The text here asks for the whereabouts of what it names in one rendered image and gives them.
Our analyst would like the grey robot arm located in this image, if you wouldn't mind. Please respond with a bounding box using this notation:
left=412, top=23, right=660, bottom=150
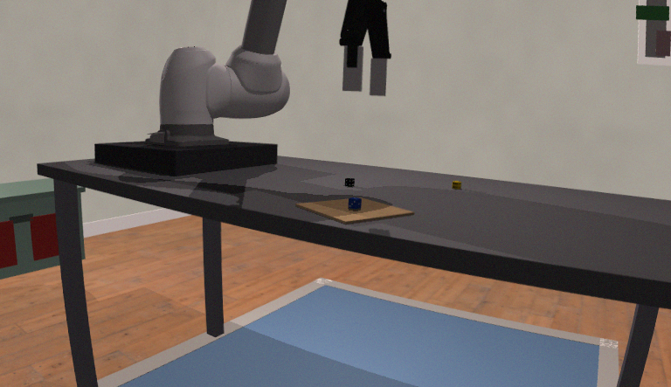
left=145, top=0, right=290, bottom=147

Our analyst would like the tan flat mat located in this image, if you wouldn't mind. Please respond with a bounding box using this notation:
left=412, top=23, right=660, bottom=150
left=295, top=197, right=414, bottom=224

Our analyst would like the blue die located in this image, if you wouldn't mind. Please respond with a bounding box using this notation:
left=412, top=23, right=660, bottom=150
left=349, top=197, right=362, bottom=209

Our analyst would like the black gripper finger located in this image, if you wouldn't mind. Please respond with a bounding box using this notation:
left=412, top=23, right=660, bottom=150
left=368, top=1, right=391, bottom=96
left=339, top=0, right=380, bottom=92

